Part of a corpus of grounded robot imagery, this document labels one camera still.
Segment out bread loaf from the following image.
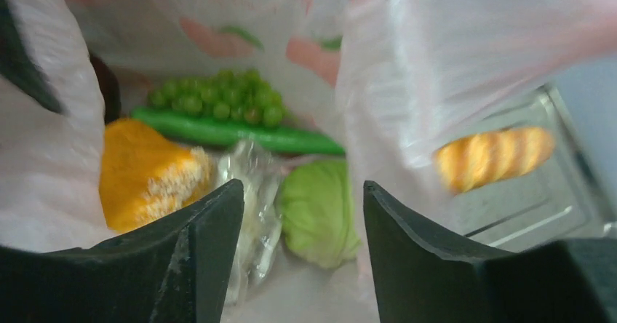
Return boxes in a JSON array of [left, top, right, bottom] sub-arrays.
[[434, 127, 555, 195]]

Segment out orange breaded food piece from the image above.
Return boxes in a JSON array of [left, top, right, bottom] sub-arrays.
[[99, 118, 215, 234]]

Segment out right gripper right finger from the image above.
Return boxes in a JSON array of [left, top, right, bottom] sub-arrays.
[[363, 181, 616, 322]]

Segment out pink plastic grocery bag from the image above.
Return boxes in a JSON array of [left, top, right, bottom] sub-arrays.
[[1, 0, 616, 322]]

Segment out clear wrapped dumplings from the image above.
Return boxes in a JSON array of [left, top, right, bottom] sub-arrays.
[[217, 140, 283, 306]]

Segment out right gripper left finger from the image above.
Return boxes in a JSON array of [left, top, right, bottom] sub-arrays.
[[1, 180, 244, 322]]

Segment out metal baking tray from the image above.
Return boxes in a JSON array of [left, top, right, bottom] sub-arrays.
[[453, 85, 616, 252]]

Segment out green cabbage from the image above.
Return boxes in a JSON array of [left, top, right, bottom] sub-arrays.
[[277, 159, 362, 269]]

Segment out green grapes bunch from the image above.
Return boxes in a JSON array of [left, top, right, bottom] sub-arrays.
[[147, 68, 287, 128]]

